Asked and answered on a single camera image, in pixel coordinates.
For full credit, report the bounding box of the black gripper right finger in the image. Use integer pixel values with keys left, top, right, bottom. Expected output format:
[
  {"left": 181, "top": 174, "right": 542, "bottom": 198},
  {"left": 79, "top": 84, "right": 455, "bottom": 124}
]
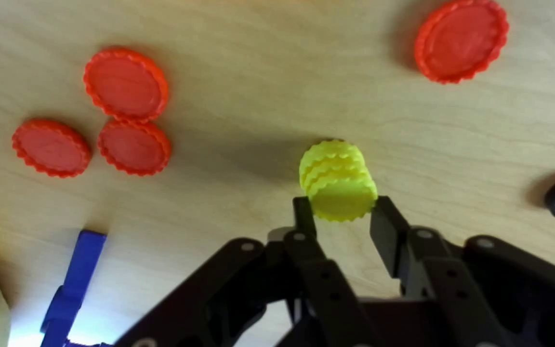
[{"left": 368, "top": 196, "right": 555, "bottom": 347}]

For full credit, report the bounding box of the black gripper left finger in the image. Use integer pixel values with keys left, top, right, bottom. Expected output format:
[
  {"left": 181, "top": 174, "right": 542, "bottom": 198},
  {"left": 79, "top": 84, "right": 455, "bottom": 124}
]
[{"left": 112, "top": 196, "right": 384, "bottom": 347}]

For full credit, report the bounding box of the red plastic disc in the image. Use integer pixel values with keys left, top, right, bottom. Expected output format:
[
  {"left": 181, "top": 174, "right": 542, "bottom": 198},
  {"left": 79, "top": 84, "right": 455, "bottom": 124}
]
[
  {"left": 81, "top": 45, "right": 174, "bottom": 124},
  {"left": 10, "top": 119, "right": 95, "bottom": 180},
  {"left": 97, "top": 119, "right": 176, "bottom": 180},
  {"left": 413, "top": 0, "right": 513, "bottom": 88}
]

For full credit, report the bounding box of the blue connect four grid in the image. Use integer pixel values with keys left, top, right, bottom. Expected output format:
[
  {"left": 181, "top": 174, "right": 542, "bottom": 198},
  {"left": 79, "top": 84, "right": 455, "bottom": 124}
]
[{"left": 39, "top": 228, "right": 110, "bottom": 347}]

